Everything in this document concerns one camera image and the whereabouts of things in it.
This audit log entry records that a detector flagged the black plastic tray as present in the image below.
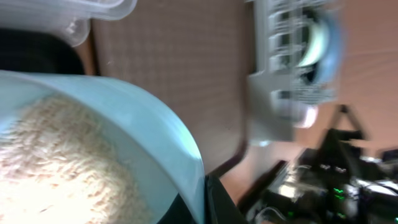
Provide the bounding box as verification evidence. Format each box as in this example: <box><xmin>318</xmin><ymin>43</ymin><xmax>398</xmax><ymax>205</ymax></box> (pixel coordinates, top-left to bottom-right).
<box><xmin>1</xmin><ymin>29</ymin><xmax>85</xmax><ymax>75</ymax></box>

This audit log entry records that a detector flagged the light blue rice bowl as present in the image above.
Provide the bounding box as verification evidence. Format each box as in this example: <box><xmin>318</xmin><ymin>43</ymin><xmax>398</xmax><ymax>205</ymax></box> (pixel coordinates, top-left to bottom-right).
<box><xmin>1</xmin><ymin>71</ymin><xmax>205</xmax><ymax>223</ymax></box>

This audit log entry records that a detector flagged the grey dishwasher rack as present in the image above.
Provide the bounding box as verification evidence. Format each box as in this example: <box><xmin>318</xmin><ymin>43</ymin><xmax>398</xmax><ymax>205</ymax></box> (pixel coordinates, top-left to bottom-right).
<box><xmin>247</xmin><ymin>0</ymin><xmax>340</xmax><ymax>145</ymax></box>

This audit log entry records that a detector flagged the clear plastic bin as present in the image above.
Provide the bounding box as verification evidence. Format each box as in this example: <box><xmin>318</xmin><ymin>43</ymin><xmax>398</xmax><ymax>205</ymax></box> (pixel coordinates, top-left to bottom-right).
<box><xmin>1</xmin><ymin>0</ymin><xmax>137</xmax><ymax>47</ymax></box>

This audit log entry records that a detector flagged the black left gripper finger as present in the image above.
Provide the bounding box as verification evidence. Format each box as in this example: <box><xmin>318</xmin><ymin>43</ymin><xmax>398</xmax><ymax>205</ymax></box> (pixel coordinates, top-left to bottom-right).
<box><xmin>205</xmin><ymin>175</ymin><xmax>248</xmax><ymax>224</ymax></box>

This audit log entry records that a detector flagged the brown serving tray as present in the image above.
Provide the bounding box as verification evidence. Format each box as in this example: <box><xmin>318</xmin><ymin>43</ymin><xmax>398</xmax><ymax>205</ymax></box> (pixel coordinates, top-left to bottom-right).
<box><xmin>92</xmin><ymin>0</ymin><xmax>248</xmax><ymax>175</ymax></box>

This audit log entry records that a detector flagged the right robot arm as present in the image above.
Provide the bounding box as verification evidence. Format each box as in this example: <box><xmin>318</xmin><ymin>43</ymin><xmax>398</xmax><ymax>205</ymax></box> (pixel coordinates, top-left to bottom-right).
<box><xmin>238</xmin><ymin>105</ymin><xmax>397</xmax><ymax>223</ymax></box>

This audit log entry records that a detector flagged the spilled white rice pile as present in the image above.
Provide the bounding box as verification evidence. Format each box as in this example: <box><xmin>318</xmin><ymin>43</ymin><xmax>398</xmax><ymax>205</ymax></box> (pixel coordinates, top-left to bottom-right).
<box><xmin>1</xmin><ymin>96</ymin><xmax>152</xmax><ymax>223</ymax></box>

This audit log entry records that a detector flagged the mint green bowl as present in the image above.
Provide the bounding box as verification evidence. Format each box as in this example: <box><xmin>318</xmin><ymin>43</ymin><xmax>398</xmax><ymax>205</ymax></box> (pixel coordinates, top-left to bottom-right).
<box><xmin>297</xmin><ymin>21</ymin><xmax>330</xmax><ymax>67</ymax></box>

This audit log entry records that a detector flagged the blue plate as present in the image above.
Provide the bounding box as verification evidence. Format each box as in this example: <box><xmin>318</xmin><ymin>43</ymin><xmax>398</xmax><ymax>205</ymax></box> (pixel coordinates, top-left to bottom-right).
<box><xmin>314</xmin><ymin>12</ymin><xmax>344</xmax><ymax>84</ymax></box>

